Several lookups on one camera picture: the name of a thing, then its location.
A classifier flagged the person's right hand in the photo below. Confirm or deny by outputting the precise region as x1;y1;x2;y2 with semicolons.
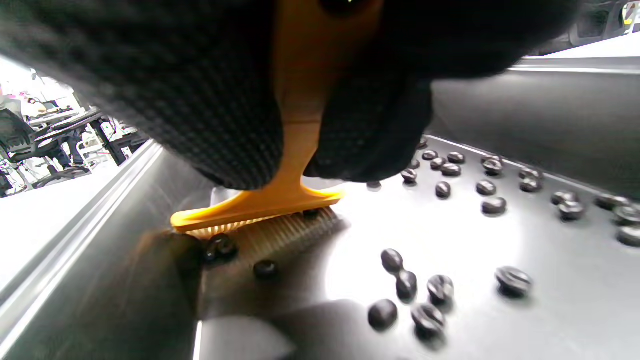
0;0;581;191

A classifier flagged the orange handled bristle brush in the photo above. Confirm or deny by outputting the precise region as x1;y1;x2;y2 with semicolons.
170;0;386;258

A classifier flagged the dark metal baking tray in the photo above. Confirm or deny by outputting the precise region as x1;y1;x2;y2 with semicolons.
0;55;640;360

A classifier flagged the group of coffee beans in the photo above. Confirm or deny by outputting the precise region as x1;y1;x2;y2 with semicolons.
202;137;640;346

